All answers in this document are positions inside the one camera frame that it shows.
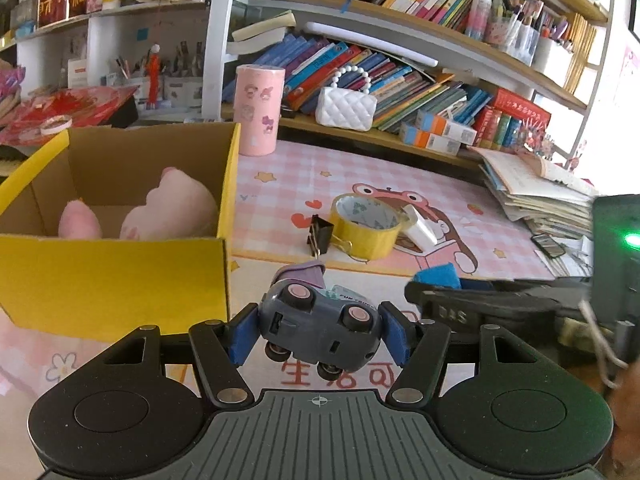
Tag yellow upright folders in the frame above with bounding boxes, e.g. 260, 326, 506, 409
567, 12, 599, 94

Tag pale flat book stack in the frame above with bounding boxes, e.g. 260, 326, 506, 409
227, 9, 297, 56

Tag small pink plush toy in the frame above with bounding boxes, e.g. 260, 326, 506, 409
58, 199, 104, 239

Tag grey-blue toy car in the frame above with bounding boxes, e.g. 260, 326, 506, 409
257, 260, 384, 382

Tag white glue stick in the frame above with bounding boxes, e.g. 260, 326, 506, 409
399, 203, 437, 253

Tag row of small thick dictionaries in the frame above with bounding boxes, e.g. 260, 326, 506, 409
472, 107, 527, 151

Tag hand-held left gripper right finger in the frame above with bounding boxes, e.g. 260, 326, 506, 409
380, 301, 555, 406

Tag red paper decorations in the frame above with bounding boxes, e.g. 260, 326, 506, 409
0, 85, 141, 144

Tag stack of papers and notebooks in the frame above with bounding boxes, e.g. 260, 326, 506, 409
472, 145, 599, 239

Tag white lamp bar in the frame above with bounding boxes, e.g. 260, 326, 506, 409
304, 20, 441, 69

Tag pink cylinder container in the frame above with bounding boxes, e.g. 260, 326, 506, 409
234, 63, 286, 157

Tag yellow tape roll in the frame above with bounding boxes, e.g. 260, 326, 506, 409
329, 192, 411, 262

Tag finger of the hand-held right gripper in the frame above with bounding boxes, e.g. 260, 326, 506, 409
404, 263, 596, 332

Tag pastel glue bottle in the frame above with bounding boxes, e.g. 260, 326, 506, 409
464, 0, 494, 44

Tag white tape roll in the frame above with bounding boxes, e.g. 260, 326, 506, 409
39, 114, 74, 136

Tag white metal bookshelf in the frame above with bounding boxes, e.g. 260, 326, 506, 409
201, 0, 619, 172

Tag white quilted handbag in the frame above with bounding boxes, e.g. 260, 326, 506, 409
314, 65, 379, 132

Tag thick red book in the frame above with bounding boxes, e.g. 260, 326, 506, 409
492, 87, 552, 129

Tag yellow cardboard box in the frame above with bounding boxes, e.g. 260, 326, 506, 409
0, 122, 242, 344

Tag white pen holder box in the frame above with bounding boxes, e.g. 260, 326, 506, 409
532, 34, 574, 74

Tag large pink plush pig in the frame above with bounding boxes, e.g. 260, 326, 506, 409
119, 167, 220, 240

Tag white red small box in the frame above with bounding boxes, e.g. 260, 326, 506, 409
67, 57, 91, 89

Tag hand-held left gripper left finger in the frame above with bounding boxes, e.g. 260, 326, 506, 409
97, 302, 262, 409

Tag black binder clip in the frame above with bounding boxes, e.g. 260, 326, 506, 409
305, 213, 369, 262

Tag long row of leaning books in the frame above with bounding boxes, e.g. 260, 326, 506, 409
222, 34, 494, 134

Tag orange white carton box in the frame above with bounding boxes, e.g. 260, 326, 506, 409
416, 109, 479, 144
398, 123, 462, 156

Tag grey desk pen holders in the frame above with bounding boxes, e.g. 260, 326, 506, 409
104, 42, 207, 107

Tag red tassel ornament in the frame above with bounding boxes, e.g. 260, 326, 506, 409
144, 43, 164, 111

